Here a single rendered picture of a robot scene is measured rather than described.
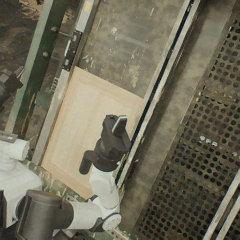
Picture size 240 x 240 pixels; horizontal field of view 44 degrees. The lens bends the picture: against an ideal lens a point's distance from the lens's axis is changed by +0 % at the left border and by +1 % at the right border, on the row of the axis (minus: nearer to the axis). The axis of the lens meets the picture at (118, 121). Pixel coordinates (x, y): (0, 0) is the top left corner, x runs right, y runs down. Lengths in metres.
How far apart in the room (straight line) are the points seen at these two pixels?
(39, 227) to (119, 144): 0.36
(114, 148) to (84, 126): 0.69
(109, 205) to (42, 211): 0.26
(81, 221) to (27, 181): 0.22
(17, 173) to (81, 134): 0.49
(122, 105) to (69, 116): 0.31
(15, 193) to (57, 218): 0.16
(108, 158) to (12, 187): 0.34
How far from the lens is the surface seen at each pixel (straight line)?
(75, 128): 1.49
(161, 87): 1.20
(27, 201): 1.02
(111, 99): 1.37
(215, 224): 1.20
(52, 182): 1.58
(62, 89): 1.52
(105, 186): 0.95
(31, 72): 1.67
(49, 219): 0.97
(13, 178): 1.06
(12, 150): 1.03
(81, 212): 1.06
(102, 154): 0.85
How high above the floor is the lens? 2.16
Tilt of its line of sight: 43 degrees down
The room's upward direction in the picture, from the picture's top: straight up
